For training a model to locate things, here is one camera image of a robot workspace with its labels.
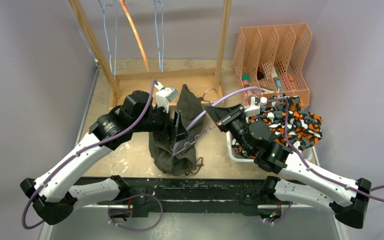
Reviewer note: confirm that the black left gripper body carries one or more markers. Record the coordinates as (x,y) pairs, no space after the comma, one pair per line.
(159,122)

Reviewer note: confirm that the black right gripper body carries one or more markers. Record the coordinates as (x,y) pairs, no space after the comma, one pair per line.
(237,127)

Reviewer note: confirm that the purple plastic hanger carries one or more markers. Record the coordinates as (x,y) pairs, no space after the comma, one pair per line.
(204,112)

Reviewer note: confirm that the orange camouflage shorts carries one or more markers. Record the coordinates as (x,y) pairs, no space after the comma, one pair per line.
(290,123)

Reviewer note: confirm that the orange plastic hanger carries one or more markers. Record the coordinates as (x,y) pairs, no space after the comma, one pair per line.
(136,35)

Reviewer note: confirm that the light blue wire hanger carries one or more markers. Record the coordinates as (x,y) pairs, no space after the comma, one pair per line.
(109,10)

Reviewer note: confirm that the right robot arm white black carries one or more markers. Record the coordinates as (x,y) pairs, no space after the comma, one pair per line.
(298,180)

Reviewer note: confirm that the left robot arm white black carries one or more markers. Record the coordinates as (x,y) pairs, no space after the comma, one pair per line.
(56,194)

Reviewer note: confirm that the wooden clothes rack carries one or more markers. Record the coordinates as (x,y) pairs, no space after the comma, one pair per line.
(201,81)

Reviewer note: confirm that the items in file organizer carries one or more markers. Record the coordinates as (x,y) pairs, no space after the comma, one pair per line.
(275,82)

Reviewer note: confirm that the white plastic basket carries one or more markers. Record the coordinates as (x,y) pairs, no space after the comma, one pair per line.
(233,152)

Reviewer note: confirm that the orange plastic file organizer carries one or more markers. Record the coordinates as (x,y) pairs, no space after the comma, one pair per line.
(283,47)

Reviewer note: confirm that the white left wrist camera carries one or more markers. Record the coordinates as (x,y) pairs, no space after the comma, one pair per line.
(164,96)

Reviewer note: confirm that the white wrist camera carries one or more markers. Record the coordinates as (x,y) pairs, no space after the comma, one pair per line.
(255,103)
(164,96)

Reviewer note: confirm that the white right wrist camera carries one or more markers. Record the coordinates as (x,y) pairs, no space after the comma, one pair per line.
(255,103)

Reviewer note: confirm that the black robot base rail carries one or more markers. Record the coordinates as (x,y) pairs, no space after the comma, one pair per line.
(248,197)

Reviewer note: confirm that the aluminium frame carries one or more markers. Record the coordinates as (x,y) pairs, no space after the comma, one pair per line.
(311,207)

